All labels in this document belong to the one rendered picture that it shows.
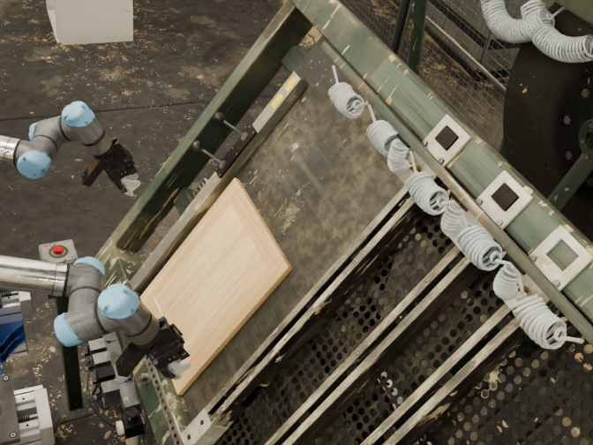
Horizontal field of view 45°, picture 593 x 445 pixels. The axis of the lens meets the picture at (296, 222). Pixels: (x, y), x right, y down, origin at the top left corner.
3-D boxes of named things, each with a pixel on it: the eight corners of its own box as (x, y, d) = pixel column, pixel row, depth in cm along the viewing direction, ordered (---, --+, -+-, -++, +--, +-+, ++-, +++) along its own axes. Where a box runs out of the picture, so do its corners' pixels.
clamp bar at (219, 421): (196, 431, 217) (130, 424, 201) (469, 130, 181) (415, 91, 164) (206, 459, 211) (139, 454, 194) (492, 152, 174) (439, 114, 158)
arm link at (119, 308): (93, 288, 157) (128, 275, 156) (117, 314, 165) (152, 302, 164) (92, 318, 151) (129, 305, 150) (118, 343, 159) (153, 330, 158)
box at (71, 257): (42, 279, 273) (38, 244, 262) (75, 272, 278) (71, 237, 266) (48, 301, 265) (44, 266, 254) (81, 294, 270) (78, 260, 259)
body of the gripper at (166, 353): (191, 358, 171) (169, 333, 162) (160, 375, 171) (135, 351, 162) (183, 334, 176) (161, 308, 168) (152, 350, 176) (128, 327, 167)
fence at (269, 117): (138, 283, 260) (129, 281, 257) (302, 76, 231) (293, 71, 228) (142, 293, 257) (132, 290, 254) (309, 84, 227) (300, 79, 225)
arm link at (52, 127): (18, 139, 198) (53, 130, 195) (33, 117, 206) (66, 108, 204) (33, 162, 202) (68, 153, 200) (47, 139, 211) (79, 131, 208)
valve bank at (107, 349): (75, 355, 271) (71, 312, 255) (113, 346, 276) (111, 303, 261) (107, 470, 238) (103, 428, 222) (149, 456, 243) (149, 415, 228)
